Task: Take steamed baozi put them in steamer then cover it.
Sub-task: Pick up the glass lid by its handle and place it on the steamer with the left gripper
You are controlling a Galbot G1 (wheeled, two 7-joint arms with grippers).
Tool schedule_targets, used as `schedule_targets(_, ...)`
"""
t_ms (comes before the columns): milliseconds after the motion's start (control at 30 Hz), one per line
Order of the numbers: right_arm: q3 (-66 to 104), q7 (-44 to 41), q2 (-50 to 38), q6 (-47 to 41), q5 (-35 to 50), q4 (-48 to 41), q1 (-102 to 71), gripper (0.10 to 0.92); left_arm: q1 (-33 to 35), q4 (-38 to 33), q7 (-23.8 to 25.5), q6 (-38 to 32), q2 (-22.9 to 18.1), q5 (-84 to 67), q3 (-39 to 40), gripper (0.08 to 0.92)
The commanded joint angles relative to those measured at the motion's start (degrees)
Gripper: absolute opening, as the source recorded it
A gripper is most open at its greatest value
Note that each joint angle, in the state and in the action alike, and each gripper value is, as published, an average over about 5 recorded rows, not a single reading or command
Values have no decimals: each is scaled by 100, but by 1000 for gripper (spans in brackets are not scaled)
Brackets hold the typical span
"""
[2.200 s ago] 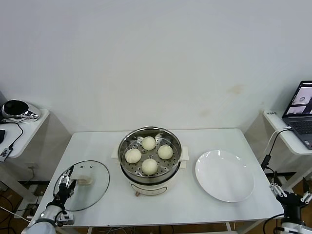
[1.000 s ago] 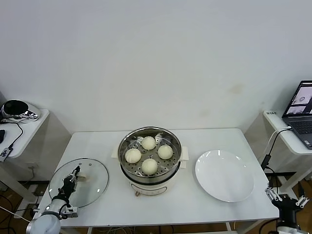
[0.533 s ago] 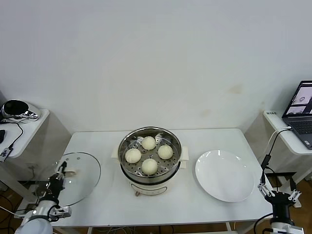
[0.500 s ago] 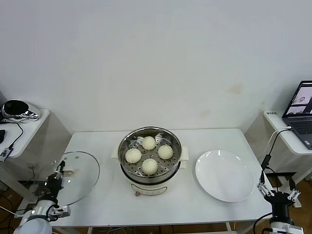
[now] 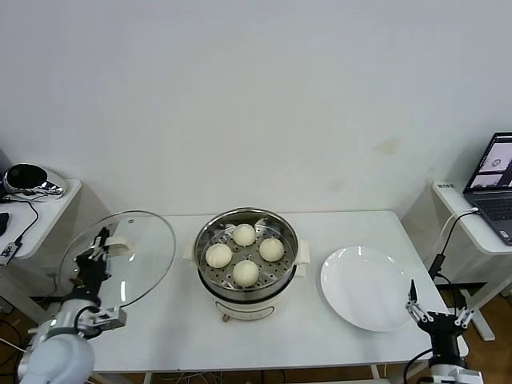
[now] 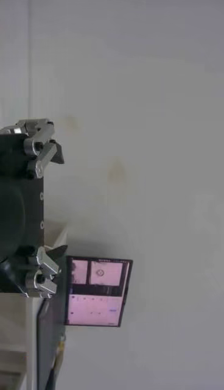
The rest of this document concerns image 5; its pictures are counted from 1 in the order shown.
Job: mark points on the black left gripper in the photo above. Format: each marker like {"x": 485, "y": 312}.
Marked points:
{"x": 92, "y": 274}

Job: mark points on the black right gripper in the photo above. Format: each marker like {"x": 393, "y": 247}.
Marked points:
{"x": 444, "y": 332}

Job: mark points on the white steamed baozi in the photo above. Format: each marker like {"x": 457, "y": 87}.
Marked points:
{"x": 245, "y": 273}
{"x": 244, "y": 234}
{"x": 272, "y": 250}
{"x": 218, "y": 255}

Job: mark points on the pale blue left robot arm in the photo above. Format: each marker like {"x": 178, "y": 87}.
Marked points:
{"x": 60, "y": 352}

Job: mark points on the stainless steel steamer basket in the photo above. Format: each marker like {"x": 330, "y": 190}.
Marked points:
{"x": 276, "y": 276}

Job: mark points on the white side table with appliance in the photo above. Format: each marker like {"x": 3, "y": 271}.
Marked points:
{"x": 52, "y": 200}

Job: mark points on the white round plate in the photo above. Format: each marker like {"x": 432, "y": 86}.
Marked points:
{"x": 368, "y": 288}

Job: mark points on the white side table with laptop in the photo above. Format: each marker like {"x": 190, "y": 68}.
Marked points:
{"x": 476, "y": 240}

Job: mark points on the small labelled black device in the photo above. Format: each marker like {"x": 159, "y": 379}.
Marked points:
{"x": 6, "y": 253}

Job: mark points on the black computer mouse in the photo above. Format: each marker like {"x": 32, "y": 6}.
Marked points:
{"x": 2, "y": 224}

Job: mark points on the grey open laptop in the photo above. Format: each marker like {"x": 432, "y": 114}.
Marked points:
{"x": 494, "y": 208}

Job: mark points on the small printed table label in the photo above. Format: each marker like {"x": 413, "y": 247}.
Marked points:
{"x": 445, "y": 185}

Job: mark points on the cream electric cooking pot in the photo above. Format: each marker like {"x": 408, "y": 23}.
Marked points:
{"x": 244, "y": 311}

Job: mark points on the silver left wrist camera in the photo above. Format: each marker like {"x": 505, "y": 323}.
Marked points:
{"x": 110, "y": 318}

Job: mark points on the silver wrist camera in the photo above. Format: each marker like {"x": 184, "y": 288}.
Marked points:
{"x": 456, "y": 378}
{"x": 110, "y": 318}

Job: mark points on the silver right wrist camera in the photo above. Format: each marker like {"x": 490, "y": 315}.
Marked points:
{"x": 456, "y": 378}

